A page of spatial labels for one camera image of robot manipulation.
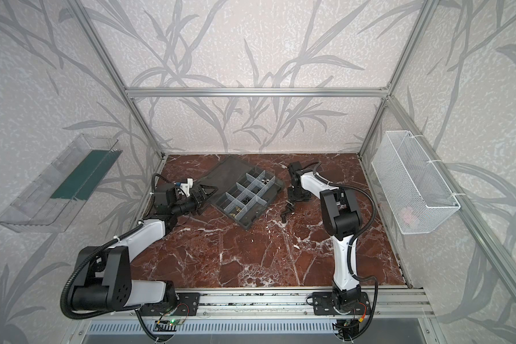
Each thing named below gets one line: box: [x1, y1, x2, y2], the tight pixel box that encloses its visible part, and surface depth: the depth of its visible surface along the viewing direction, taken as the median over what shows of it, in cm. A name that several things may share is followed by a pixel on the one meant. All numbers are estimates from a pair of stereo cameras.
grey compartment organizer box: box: [197, 154, 285, 231], surface depth 103 cm
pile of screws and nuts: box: [280, 199, 296, 224], surface depth 100 cm
